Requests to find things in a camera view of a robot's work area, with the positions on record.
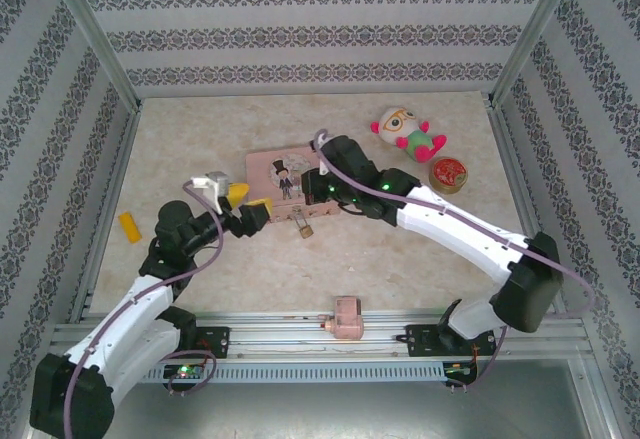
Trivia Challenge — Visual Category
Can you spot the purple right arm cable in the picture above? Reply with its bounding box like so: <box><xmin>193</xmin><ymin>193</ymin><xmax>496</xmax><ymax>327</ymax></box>
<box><xmin>313</xmin><ymin>128</ymin><xmax>596</xmax><ymax>395</ymax></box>

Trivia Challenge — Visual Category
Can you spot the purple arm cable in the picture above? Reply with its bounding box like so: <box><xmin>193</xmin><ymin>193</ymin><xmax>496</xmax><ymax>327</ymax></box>
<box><xmin>313</xmin><ymin>128</ymin><xmax>596</xmax><ymax>395</ymax></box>
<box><xmin>62</xmin><ymin>181</ymin><xmax>226</xmax><ymax>435</ymax></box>

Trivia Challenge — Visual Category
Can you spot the red round tin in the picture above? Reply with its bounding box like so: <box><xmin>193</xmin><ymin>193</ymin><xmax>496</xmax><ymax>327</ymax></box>
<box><xmin>428</xmin><ymin>156</ymin><xmax>470</xmax><ymax>194</ymax></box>

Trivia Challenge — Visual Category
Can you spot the yellow rectangular block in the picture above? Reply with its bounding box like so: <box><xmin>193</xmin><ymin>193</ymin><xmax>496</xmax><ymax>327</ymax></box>
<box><xmin>117</xmin><ymin>212</ymin><xmax>143</xmax><ymax>245</ymax></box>

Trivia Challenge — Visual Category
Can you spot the aluminium side rail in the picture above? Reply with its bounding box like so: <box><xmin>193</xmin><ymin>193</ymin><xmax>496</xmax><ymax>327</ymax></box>
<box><xmin>67</xmin><ymin>106</ymin><xmax>144</xmax><ymax>323</ymax></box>
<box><xmin>487</xmin><ymin>103</ymin><xmax>569</xmax><ymax>318</ymax></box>

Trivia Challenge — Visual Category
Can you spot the white slotted cable duct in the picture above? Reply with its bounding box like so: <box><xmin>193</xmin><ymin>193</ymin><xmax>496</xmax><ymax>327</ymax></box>
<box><xmin>144</xmin><ymin>362</ymin><xmax>446</xmax><ymax>384</ymax></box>

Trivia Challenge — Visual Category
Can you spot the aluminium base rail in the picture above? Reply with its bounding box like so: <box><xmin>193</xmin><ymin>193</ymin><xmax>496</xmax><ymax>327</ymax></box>
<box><xmin>49</xmin><ymin>311</ymin><xmax>586</xmax><ymax>360</ymax></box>

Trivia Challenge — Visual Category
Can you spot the grey metal panel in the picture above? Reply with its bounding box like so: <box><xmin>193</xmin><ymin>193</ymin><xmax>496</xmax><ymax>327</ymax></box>
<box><xmin>109</xmin><ymin>383</ymin><xmax>609</xmax><ymax>439</ymax></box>

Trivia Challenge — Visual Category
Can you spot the white pink plush toy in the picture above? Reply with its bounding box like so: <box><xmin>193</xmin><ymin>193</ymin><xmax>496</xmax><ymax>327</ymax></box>
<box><xmin>369</xmin><ymin>105</ymin><xmax>448</xmax><ymax>164</ymax></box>

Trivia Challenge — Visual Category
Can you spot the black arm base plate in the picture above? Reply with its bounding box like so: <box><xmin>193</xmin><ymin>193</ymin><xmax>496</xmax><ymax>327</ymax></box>
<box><xmin>405</xmin><ymin>323</ymin><xmax>496</xmax><ymax>359</ymax></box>
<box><xmin>192</xmin><ymin>326</ymin><xmax>231</xmax><ymax>360</ymax></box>

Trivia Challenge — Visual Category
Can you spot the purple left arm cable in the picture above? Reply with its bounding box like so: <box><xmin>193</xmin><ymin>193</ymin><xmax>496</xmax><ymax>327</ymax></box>
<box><xmin>62</xmin><ymin>181</ymin><xmax>226</xmax><ymax>435</ymax></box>

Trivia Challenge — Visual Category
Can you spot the pink cartoon print box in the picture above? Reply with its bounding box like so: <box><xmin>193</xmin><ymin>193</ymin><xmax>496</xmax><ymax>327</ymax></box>
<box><xmin>244</xmin><ymin>148</ymin><xmax>347</xmax><ymax>224</ymax></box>

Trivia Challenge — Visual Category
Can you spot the pink toy camera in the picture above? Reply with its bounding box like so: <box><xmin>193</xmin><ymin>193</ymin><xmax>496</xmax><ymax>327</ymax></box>
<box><xmin>319</xmin><ymin>295</ymin><xmax>365</xmax><ymax>340</ymax></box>

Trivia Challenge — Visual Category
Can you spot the aluminium frame post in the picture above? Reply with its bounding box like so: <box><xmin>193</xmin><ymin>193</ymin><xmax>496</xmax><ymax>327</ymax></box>
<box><xmin>487</xmin><ymin>0</ymin><xmax>586</xmax><ymax>110</ymax></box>
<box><xmin>37</xmin><ymin>0</ymin><xmax>144</xmax><ymax>110</ymax></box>

